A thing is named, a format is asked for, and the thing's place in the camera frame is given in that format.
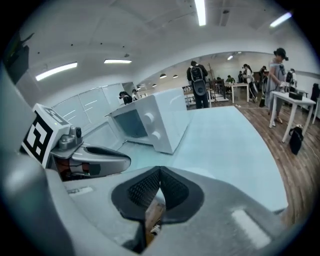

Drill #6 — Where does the white desk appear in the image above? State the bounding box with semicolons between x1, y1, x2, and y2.
269;90;317;144

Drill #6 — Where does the white microwave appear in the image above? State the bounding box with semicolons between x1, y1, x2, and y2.
97;87;195;155

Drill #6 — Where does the small white table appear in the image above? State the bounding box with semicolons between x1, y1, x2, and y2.
224;81;250;104

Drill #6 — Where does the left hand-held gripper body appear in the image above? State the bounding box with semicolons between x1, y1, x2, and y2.
19;103;101;182

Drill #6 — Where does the wooden coat stand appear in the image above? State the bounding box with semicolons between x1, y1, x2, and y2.
206;62;216;82

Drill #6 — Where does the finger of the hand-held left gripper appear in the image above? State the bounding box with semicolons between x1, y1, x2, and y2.
83;145;131;159
71;149;132;178

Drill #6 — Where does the frosted glass partition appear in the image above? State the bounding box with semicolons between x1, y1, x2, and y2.
51;83;126;132

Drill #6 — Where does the black bag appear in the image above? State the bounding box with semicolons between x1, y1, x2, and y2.
288;126;305;156

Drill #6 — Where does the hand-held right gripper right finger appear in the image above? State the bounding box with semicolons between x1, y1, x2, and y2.
149;165;289;256

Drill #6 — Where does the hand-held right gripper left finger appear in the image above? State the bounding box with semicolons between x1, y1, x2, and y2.
63;165;161;255

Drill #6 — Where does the long ceiling light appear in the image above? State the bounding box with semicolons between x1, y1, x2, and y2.
194;0;207;27
34;61;78;82
103;58;133;65
269;11;293;28

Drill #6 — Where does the table with light blue cloth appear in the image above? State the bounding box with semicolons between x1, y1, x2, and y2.
82;104;289;213

